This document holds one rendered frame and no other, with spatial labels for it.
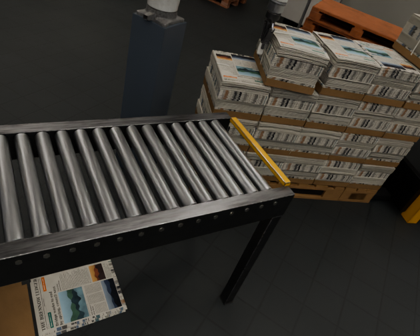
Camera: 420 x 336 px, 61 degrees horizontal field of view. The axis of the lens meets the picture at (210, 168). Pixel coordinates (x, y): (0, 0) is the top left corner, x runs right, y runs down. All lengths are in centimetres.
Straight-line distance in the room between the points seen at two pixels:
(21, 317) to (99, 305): 32
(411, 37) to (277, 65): 97
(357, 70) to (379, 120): 44
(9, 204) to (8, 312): 81
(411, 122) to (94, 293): 213
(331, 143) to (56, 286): 177
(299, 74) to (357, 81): 37
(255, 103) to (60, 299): 139
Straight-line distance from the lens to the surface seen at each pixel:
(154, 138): 141
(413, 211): 312
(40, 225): 109
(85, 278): 191
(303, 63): 201
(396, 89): 240
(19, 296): 190
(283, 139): 227
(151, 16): 190
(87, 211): 111
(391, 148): 272
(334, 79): 216
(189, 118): 158
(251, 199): 128
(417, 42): 259
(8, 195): 117
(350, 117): 237
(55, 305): 185
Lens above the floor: 164
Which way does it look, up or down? 39 degrees down
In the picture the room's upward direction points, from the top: 19 degrees clockwise
